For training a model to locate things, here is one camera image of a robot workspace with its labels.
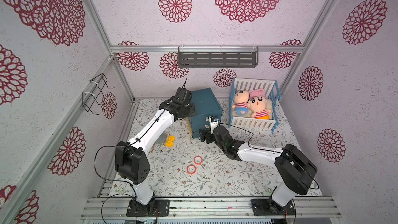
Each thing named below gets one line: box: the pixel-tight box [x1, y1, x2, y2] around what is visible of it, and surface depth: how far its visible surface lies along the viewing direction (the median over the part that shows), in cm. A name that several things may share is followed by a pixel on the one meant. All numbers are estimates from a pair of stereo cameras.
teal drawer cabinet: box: [187, 87, 223, 139], surface depth 91 cm
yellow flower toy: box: [164, 133, 176, 148], surface depth 99 cm
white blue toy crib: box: [228, 77, 282, 133], surface depth 105 cm
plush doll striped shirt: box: [246, 95, 272, 120], surface depth 101 cm
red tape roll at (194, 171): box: [186, 164, 198, 175], surface depth 87 cm
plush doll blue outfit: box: [232, 90, 250, 116], surface depth 105 cm
